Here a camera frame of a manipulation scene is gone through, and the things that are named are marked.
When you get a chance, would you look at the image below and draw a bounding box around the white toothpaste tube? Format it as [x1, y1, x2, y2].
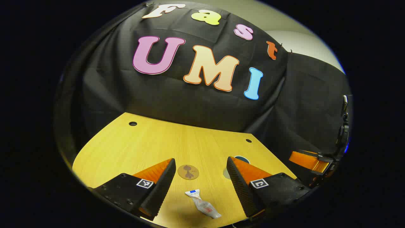
[185, 189, 222, 219]

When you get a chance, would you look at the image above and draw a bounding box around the round brown wooden coaster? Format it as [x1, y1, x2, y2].
[177, 164, 200, 181]

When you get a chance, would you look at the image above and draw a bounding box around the black backdrop cloth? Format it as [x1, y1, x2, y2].
[54, 2, 352, 168]

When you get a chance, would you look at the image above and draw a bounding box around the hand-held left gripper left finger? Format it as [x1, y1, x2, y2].
[87, 158, 177, 221]

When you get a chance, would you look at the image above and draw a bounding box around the wooden desktop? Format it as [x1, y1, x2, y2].
[72, 112, 298, 228]

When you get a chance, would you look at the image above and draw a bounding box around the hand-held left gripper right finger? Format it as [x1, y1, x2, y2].
[226, 156, 312, 222]

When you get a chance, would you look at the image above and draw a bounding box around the pale green cup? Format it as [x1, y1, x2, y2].
[223, 155, 251, 180]

